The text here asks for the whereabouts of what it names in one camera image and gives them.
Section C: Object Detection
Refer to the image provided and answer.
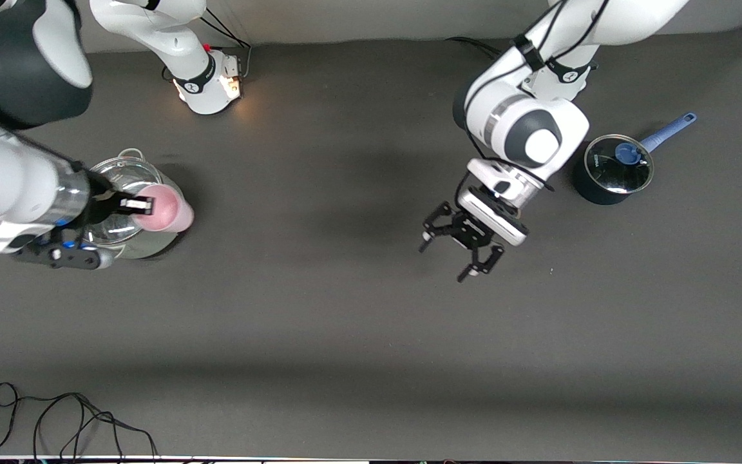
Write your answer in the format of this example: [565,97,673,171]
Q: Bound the glass lid blue knob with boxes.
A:
[584,134,654,194]

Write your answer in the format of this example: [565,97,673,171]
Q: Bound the black left arm base cables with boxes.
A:
[446,37,507,62]

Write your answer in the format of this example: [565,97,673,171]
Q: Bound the black arm base cables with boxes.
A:
[164,10,252,81]
[446,37,507,62]

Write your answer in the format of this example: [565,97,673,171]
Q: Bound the dark blue saucepan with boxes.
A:
[572,113,698,206]

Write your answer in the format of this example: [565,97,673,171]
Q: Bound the grey-green cooking pot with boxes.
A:
[84,148,188,260]

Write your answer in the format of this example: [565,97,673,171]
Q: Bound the thin black loose cable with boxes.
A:
[0,382,159,461]

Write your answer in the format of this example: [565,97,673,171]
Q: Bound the pink plastic cup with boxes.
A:
[131,184,195,233]

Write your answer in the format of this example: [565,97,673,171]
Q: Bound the glass pot lid wooden knob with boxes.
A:
[84,157,164,246]

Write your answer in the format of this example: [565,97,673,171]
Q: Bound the black right arm base cables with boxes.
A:
[164,10,252,81]

